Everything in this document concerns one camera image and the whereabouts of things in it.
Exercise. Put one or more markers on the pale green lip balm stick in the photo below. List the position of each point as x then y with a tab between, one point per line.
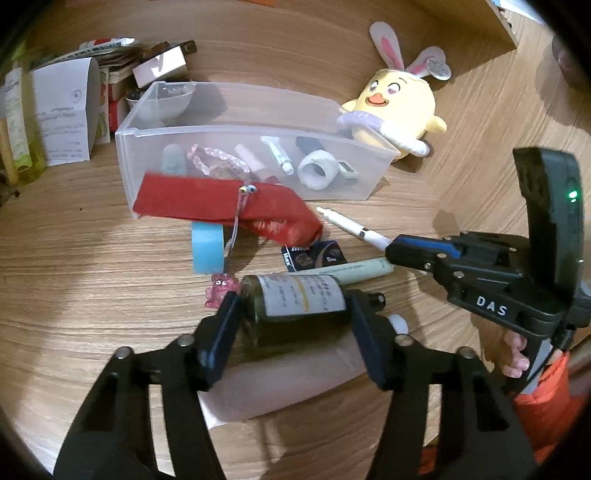
352	273

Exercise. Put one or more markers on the dark blue foil sachet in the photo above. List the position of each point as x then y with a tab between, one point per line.
320	254

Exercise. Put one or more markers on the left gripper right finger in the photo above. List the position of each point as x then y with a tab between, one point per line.
480	435

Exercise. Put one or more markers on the white tape roll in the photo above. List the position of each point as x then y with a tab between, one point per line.
317	170

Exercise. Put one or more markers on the white pen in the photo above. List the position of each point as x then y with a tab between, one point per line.
354	228

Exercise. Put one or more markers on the light blue tape roll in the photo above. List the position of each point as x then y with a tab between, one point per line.
207	247

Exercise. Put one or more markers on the clear plastic storage bin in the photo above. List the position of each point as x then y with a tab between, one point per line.
223	115

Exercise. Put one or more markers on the dark green glass bottle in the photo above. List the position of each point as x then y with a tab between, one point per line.
287	309

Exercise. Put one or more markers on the yellow chick plush toy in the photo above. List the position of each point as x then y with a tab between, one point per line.
397	106

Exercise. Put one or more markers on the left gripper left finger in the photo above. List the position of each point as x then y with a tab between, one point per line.
111	437

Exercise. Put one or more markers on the pink bear keychain charm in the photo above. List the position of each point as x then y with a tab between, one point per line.
221	284

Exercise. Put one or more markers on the white ointment tube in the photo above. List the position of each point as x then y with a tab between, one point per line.
279	154

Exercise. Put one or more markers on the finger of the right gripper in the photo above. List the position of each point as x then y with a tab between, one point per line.
423	259
437	245

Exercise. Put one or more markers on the orange sleeve forearm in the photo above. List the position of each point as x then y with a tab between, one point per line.
549	412

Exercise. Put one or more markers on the white bowl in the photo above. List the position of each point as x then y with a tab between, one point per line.
162	101

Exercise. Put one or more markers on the pink capped tube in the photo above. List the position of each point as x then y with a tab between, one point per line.
258	169

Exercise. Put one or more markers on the right hand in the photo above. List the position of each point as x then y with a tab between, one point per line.
512	362

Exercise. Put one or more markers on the small pink white carton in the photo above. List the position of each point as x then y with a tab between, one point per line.
169	62

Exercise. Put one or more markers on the pale green small tube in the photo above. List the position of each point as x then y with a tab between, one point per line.
173	161

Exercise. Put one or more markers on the yellow green lotion bottle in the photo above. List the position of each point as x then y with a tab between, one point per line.
21	131

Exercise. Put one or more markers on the pink translucent tube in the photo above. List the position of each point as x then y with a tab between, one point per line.
262	387

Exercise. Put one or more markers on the white paper box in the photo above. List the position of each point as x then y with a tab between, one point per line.
67	107

